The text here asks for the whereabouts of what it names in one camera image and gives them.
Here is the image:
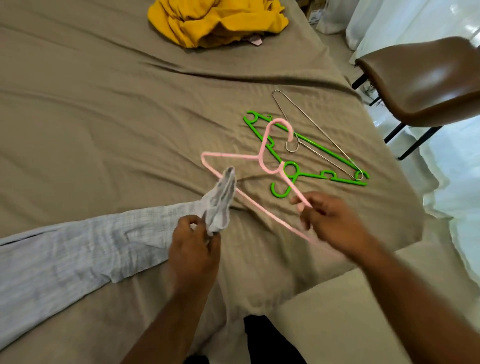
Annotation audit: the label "brown chair with black legs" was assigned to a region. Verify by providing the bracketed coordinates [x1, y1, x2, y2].
[351, 36, 480, 162]

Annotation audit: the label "metal wire hanger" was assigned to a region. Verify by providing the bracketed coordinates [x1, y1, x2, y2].
[270, 89, 367, 183]

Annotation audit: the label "pink plastic hanger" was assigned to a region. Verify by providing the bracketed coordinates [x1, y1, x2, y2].
[199, 117, 318, 246]

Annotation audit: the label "grey garment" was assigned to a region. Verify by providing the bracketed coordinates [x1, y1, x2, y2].
[0, 165, 239, 353]

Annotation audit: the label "bed with taupe sheet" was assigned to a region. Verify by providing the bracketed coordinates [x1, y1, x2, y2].
[0, 0, 427, 354]

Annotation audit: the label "person's left hand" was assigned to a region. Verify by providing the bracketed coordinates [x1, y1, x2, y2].
[168, 214, 223, 298]

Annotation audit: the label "pink and yellow garment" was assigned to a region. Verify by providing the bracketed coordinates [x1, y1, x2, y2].
[146, 0, 291, 51]

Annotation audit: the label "person's right forearm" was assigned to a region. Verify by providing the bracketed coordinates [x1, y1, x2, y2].
[348, 238, 480, 364]

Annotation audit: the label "person's black trousers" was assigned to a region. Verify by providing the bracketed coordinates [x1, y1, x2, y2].
[183, 314, 308, 364]

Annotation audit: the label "pile of coloured plastic hangers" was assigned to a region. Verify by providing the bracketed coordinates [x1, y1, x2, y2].
[242, 110, 371, 201]

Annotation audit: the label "person's left forearm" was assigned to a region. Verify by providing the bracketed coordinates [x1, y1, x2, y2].
[120, 285, 219, 364]

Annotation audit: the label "person's right hand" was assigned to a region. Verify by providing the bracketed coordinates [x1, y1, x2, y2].
[290, 191, 373, 261]

